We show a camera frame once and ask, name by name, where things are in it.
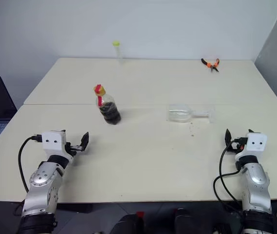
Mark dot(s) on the dark soda bottle red cap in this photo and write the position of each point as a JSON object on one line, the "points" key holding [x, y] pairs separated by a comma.
{"points": [[109, 112]]}

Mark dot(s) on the small red cap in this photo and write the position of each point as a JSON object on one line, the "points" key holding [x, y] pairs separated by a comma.
{"points": [[140, 214]]}

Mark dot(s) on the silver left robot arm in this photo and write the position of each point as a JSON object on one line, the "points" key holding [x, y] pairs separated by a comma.
{"points": [[43, 180]]}

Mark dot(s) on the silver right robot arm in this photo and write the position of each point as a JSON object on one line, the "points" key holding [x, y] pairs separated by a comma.
{"points": [[257, 180]]}

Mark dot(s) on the clear wine glass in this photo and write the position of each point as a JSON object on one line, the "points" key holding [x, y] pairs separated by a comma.
{"points": [[179, 113]]}

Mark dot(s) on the dark rounded shape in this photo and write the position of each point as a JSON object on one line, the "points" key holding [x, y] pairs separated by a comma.
{"points": [[126, 225]]}

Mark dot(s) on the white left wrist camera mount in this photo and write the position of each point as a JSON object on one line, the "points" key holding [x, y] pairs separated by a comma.
{"points": [[53, 142]]}

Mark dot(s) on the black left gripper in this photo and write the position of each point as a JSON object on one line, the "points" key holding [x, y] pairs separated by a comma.
{"points": [[76, 147]]}

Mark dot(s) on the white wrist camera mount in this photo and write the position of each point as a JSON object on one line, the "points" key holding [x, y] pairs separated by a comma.
{"points": [[256, 143], [53, 142]]}

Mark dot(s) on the black and orange pliers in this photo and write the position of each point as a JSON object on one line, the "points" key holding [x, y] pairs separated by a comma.
{"points": [[209, 64]]}

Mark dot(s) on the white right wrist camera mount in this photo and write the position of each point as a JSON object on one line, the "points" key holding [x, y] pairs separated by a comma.
{"points": [[256, 143]]}

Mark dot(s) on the clear tube with green cap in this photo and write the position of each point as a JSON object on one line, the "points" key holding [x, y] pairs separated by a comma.
{"points": [[116, 44]]}

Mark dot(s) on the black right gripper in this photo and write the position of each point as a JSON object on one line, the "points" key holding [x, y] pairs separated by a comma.
{"points": [[236, 146]]}

